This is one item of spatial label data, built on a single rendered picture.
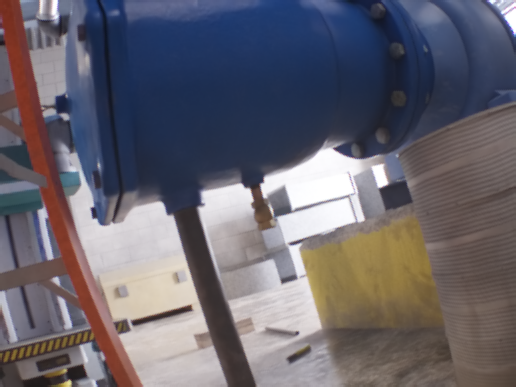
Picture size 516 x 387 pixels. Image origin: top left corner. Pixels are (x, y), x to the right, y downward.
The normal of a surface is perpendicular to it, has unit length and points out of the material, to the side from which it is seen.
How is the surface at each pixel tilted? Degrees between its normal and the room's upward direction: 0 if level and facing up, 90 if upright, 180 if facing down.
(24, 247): 90
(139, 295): 90
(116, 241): 90
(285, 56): 108
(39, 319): 90
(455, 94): 125
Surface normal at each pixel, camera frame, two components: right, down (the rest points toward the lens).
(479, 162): -0.55, 0.04
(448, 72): -0.18, 0.30
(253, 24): 0.39, -0.20
